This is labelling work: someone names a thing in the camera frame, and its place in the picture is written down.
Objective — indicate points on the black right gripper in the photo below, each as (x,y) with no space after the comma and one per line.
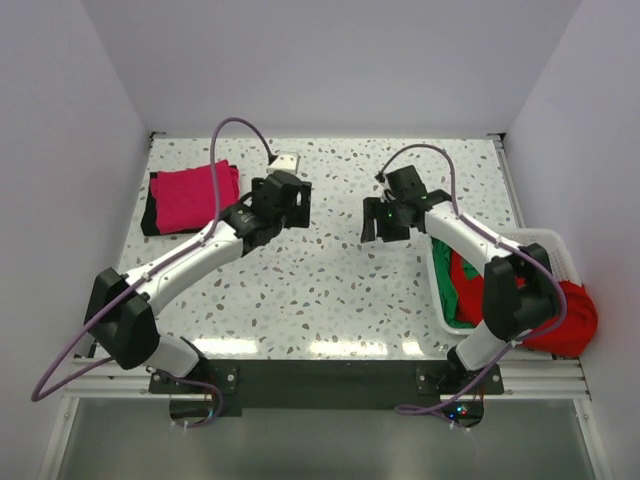
(374,207)

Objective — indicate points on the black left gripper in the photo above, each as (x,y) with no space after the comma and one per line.
(300,214)

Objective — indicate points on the magenta t shirt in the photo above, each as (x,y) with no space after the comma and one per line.
(192,198)

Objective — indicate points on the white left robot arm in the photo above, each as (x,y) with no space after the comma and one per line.
(123,307)

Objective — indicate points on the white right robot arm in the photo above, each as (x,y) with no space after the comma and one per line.
(521,297)

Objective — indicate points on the green t shirt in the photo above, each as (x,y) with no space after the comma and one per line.
(450,285)

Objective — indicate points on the folded black t shirt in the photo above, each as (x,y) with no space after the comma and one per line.
(156,215)

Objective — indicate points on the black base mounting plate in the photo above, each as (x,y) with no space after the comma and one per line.
(227,388)

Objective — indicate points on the red t shirt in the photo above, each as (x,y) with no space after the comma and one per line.
(570,339)

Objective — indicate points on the aluminium frame rail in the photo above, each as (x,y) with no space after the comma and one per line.
(531,378)

